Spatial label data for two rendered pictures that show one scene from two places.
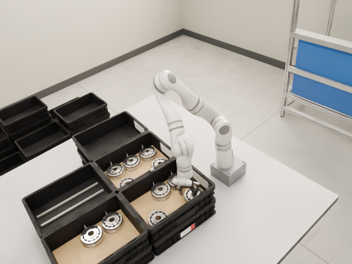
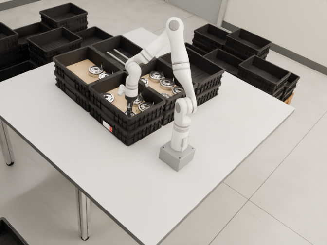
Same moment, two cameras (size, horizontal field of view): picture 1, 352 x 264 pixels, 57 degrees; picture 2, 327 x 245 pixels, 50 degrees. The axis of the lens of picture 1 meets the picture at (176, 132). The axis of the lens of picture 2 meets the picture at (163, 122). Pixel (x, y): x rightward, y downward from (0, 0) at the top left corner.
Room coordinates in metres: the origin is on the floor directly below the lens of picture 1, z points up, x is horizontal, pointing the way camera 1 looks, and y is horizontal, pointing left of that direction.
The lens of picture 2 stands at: (0.78, -1.64, 2.23)
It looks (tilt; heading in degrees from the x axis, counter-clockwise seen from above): 41 degrees down; 72
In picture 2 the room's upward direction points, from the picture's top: 9 degrees clockwise
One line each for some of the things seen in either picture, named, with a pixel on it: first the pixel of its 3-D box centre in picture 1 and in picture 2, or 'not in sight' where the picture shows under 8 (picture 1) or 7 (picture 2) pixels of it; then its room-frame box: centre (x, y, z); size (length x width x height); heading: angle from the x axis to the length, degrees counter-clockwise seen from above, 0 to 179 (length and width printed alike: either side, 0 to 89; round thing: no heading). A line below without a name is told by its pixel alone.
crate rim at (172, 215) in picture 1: (166, 189); (126, 94); (1.09, 0.08, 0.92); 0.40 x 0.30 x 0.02; 122
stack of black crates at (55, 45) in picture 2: not in sight; (56, 59); (0.63, 1.39, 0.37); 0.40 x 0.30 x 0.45; 36
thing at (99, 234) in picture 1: (91, 234); (96, 69); (0.93, 0.46, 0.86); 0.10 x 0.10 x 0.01
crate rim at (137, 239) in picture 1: (94, 236); (87, 65); (0.88, 0.42, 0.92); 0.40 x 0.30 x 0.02; 122
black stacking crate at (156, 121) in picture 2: (169, 209); (125, 114); (1.09, 0.08, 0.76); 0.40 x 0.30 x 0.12; 122
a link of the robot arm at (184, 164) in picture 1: (185, 154); (133, 75); (1.10, -0.03, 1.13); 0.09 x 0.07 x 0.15; 103
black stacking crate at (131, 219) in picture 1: (97, 242); (87, 71); (0.88, 0.42, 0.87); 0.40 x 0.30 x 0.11; 122
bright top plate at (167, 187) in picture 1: (160, 189); (135, 98); (1.15, 0.12, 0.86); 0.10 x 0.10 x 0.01
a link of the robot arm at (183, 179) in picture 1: (184, 172); (128, 88); (1.08, -0.01, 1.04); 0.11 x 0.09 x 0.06; 162
